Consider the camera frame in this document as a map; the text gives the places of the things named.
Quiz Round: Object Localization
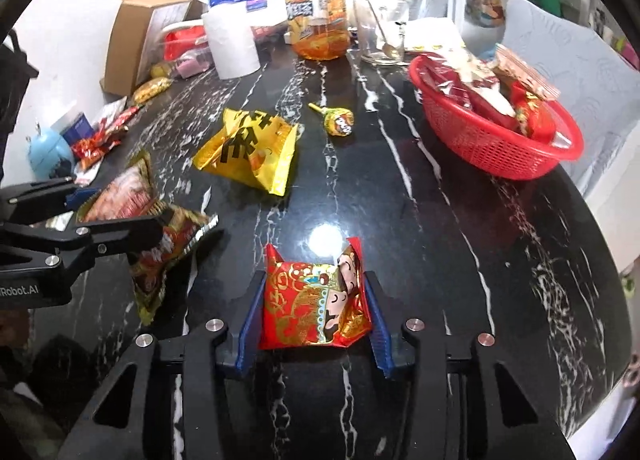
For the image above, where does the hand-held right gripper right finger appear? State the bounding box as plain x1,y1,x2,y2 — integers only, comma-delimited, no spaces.
362,270,576,460

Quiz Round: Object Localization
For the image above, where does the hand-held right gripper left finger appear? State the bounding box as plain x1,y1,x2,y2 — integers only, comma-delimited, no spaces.
57,270,268,460

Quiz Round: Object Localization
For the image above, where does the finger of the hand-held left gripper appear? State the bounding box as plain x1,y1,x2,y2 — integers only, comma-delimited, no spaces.
0,177,101,223
0,214,165,283

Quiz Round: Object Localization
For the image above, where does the gold-edged red snack bag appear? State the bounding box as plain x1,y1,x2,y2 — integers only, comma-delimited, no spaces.
75,150,219,325

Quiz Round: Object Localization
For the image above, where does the red gold figure packet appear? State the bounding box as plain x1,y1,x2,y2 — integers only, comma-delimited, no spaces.
259,237,373,351

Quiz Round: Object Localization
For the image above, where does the red plastic basket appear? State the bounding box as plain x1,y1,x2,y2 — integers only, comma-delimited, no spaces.
408,54,585,181

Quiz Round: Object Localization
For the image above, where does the large red white snack bag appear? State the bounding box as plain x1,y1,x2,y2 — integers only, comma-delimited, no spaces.
420,54,518,128

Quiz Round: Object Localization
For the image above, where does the blue round toy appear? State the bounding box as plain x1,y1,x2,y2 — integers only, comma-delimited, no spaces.
27,127,76,181

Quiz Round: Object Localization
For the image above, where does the small red orange sachet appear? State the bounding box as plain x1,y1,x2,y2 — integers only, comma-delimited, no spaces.
97,100,141,138
71,132,123,171

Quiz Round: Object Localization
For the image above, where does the dark blue box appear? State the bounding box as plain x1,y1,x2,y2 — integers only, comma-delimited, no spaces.
65,112,96,141

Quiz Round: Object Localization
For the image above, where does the yellow snack packet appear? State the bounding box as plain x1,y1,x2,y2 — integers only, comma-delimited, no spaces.
192,108,299,197

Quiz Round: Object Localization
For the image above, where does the golden candy packet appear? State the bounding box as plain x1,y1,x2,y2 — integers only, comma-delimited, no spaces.
132,77,173,105

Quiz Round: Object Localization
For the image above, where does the pink packet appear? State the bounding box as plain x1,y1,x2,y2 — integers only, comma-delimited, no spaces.
172,52,211,79

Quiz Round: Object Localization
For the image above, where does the cardboard box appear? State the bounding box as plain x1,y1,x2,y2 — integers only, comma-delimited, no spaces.
100,0,196,96

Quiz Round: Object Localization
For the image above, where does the red plastic bag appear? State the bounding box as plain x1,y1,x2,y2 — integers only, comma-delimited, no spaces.
162,26,208,60

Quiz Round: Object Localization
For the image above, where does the yellow wrapped lollipop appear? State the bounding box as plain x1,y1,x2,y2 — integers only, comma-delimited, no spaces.
307,102,355,137

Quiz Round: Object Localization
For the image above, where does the white paper towel roll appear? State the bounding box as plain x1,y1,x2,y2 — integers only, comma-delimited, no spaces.
201,4,261,80

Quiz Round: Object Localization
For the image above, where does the orange iced tea bottle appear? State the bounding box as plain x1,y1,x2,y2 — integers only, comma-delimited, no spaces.
283,0,351,61

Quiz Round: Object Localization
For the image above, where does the metal spoon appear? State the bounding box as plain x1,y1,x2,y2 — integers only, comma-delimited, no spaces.
357,0,401,60

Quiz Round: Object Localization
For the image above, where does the yellow white booklet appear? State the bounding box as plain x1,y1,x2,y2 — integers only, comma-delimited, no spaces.
402,30,466,53

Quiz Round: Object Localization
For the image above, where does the clear glass cup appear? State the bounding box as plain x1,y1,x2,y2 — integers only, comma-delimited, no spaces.
353,0,411,65

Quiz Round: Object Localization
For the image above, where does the striped clear packet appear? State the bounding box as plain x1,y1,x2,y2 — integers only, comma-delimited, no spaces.
492,44,561,101

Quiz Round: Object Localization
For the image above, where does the grey chair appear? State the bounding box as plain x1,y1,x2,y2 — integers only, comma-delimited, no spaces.
500,0,640,205

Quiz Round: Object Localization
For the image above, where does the colourful cartoon bag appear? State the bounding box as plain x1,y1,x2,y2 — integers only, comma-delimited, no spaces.
462,0,511,45

